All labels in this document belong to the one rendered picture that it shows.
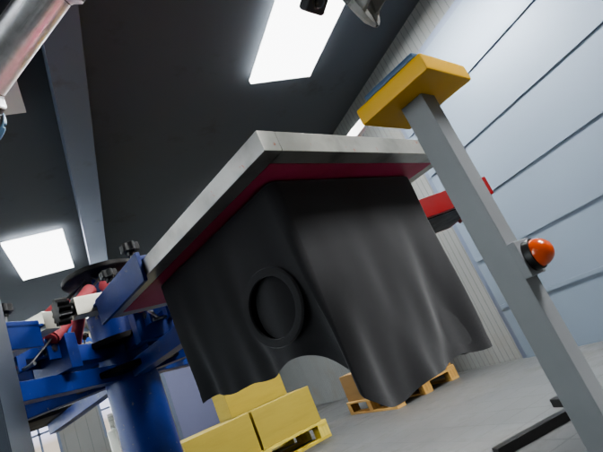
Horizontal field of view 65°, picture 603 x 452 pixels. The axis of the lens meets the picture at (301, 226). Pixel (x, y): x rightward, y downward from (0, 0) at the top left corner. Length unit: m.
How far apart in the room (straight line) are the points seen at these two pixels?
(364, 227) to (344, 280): 0.15
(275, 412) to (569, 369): 4.08
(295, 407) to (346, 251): 3.93
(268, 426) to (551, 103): 3.47
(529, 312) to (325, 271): 0.33
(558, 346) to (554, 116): 3.19
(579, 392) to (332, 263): 0.41
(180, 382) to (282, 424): 6.59
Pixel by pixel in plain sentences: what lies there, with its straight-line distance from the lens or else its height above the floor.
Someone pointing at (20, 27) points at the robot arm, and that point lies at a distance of 1.15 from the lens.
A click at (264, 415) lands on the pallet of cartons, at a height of 0.42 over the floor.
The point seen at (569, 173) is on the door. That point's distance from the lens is 3.81.
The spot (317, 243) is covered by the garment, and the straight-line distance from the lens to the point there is 0.83.
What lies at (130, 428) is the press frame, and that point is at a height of 0.69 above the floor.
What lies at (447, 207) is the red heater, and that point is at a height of 1.03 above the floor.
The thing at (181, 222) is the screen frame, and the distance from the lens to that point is 0.95.
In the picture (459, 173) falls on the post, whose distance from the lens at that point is 0.70.
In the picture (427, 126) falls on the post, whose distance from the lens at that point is 0.73.
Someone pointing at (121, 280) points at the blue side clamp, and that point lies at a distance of 1.20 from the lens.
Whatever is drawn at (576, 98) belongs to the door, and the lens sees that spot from 3.72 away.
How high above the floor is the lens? 0.63
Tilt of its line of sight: 16 degrees up
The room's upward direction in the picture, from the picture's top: 24 degrees counter-clockwise
